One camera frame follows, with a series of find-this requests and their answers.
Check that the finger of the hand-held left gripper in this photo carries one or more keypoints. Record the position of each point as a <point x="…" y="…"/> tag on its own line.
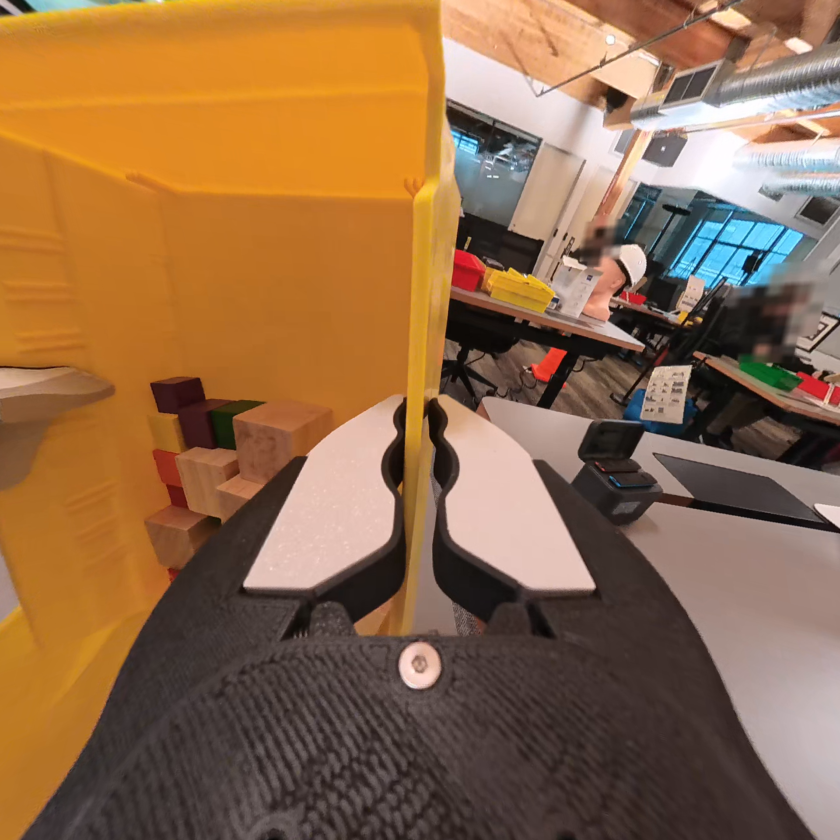
<point x="46" y="394"/>

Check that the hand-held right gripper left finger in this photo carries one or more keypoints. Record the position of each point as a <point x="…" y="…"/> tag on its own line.
<point x="328" y="505"/>

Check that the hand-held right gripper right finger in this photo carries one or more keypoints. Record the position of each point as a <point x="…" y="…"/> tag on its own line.
<point x="512" y="518"/>

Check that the pile of wooden cubes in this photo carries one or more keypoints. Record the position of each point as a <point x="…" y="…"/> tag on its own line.
<point x="275" y="433"/>

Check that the yellow plastic box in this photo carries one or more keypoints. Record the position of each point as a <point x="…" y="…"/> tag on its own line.
<point x="262" y="262"/>

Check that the white cardboard box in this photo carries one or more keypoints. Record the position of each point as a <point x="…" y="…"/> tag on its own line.
<point x="577" y="289"/>

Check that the black charging case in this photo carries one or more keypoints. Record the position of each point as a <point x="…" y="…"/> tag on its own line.
<point x="617" y="485"/>

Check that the orange cone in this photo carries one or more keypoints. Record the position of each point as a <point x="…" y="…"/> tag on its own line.
<point x="551" y="367"/>

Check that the black office chair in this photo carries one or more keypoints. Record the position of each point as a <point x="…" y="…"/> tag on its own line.
<point x="479" y="334"/>

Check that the printed paper sheet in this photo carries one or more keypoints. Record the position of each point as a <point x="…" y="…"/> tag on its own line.
<point x="666" y="394"/>

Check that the wooden edged work table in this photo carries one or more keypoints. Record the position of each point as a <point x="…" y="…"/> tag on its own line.
<point x="577" y="325"/>

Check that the black desk mat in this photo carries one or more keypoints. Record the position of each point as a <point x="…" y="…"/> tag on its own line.
<point x="735" y="485"/>

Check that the yellow plastic bin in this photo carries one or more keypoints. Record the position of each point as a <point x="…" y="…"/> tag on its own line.
<point x="522" y="289"/>

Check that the mannequin head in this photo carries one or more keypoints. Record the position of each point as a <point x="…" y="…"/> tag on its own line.
<point x="607" y="295"/>

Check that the red plastic bin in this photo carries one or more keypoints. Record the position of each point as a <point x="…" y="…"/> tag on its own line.
<point x="467" y="270"/>

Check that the long work table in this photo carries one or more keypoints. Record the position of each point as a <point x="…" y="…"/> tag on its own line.
<point x="741" y="384"/>

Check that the white hard hat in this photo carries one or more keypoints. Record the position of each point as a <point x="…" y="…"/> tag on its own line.
<point x="634" y="262"/>

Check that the green plastic bin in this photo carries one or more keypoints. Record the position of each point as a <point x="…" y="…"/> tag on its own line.
<point x="771" y="374"/>

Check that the flat red bin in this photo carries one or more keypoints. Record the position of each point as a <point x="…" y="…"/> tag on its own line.
<point x="820" y="388"/>

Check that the blue paned window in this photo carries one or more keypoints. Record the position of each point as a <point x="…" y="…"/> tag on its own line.
<point x="735" y="246"/>

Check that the black wall speaker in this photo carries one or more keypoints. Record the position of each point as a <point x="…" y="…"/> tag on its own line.
<point x="664" y="148"/>

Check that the thin silver air duct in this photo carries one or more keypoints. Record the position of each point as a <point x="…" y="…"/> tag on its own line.
<point x="794" y="157"/>

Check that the large silver air duct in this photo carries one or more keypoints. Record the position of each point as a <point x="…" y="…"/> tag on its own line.
<point x="781" y="79"/>

